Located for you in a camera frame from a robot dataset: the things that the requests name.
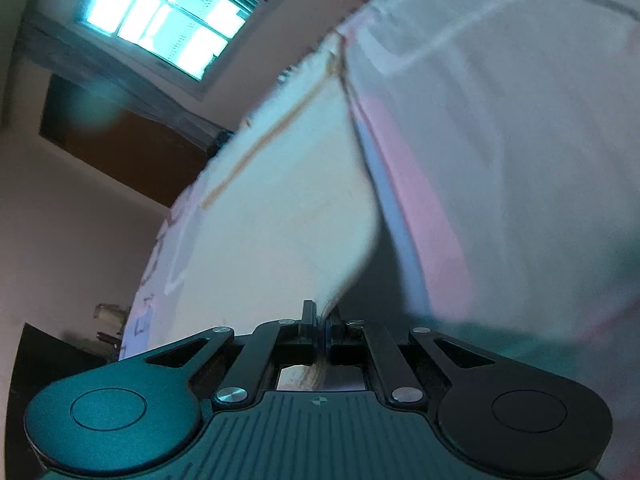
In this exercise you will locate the dark furniture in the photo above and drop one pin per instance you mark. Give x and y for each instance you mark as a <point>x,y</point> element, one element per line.
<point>50,360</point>

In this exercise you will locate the patterned pink grey bed sheet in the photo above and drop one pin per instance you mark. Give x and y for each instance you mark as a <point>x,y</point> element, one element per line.
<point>500,160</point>

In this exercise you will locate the white knit sweater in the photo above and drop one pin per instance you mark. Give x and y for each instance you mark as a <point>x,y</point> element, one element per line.
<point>290,200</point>

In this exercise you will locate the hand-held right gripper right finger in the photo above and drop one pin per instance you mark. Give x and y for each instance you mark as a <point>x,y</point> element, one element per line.
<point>334,332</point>

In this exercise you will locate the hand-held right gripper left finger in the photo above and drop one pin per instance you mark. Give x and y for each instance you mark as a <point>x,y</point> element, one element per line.
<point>309,322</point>

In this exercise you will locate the brown wooden door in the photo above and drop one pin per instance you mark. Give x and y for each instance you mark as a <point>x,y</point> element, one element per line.
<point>120,145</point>

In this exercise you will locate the window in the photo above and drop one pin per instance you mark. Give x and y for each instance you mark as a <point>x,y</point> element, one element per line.
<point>165,15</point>

